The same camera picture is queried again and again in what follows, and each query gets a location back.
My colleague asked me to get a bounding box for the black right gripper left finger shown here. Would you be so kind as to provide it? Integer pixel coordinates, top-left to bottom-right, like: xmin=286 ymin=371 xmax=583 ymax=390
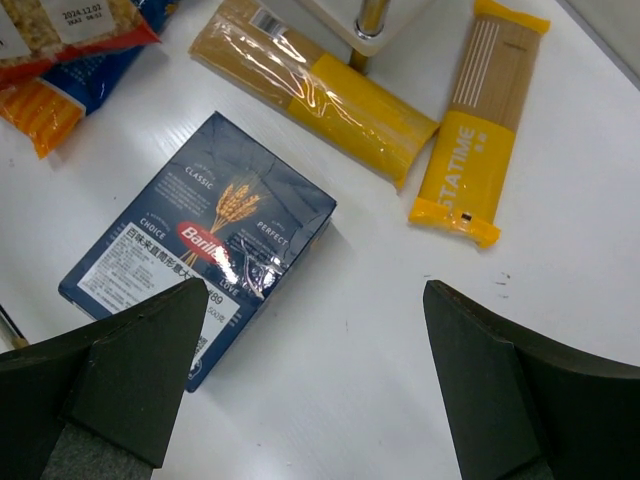
xmin=1 ymin=279 xmax=208 ymax=479

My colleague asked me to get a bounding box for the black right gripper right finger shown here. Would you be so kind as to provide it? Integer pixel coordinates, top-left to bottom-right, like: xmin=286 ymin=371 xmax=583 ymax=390
xmin=423 ymin=280 xmax=639 ymax=479

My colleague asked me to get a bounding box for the red macaroni bag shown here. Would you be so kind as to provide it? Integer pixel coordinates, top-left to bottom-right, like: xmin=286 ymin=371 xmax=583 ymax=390
xmin=1 ymin=0 xmax=158 ymax=88

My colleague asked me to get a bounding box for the blue Barilla pasta box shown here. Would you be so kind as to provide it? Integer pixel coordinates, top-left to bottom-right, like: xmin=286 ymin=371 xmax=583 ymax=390
xmin=58 ymin=113 xmax=337 ymax=392

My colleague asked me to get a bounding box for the yellow Pastatime spaghetti pack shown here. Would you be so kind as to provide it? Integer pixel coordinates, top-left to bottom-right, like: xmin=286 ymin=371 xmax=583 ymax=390
xmin=408 ymin=1 xmax=551 ymax=248

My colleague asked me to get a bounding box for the blue orange penne bag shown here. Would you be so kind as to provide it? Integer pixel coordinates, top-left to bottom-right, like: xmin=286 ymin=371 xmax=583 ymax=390
xmin=1 ymin=1 xmax=178 ymax=158

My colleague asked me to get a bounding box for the yellow clear spaghetti bag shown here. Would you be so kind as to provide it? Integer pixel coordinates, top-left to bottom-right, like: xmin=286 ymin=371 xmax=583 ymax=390
xmin=189 ymin=1 xmax=439 ymax=188

